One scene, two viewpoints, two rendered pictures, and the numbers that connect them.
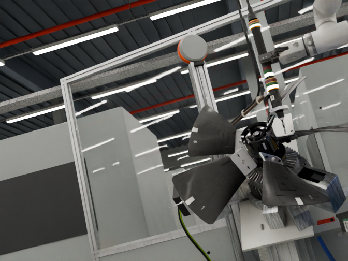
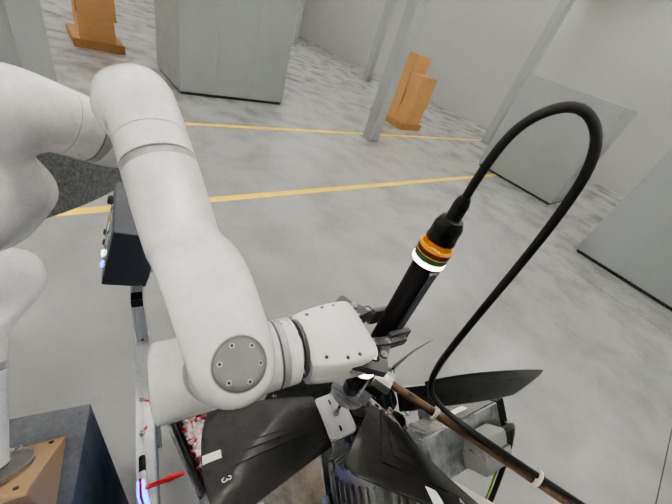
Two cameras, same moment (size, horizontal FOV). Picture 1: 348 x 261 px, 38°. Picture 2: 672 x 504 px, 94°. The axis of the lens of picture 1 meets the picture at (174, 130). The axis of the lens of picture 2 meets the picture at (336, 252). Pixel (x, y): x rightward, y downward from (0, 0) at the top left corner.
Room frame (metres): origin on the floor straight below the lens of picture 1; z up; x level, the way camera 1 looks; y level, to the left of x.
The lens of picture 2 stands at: (1.89, -0.74, 1.84)
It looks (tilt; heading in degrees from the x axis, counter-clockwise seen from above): 36 degrees down; 123
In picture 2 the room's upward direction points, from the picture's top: 20 degrees clockwise
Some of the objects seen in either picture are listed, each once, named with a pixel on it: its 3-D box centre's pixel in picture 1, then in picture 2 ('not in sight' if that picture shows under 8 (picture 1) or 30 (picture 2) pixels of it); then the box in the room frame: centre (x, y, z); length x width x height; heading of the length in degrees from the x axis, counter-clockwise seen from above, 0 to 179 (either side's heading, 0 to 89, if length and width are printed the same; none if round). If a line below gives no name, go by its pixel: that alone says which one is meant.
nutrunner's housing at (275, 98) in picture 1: (264, 60); (388, 325); (1.79, -0.39, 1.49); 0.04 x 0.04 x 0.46
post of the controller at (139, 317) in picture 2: not in sight; (139, 317); (1.18, -0.56, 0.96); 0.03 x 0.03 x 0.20; 71
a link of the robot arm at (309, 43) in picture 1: (309, 44); (283, 350); (1.74, -0.55, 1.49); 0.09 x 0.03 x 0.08; 161
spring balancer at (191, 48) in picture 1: (192, 49); not in sight; (2.48, -0.19, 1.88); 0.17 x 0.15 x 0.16; 71
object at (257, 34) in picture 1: (262, 53); (395, 313); (1.79, -0.39, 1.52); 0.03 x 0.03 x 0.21
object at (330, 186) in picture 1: (317, 188); (298, 473); (1.81, -0.45, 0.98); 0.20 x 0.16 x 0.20; 161
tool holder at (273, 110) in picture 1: (274, 100); (361, 381); (1.80, -0.39, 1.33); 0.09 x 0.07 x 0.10; 16
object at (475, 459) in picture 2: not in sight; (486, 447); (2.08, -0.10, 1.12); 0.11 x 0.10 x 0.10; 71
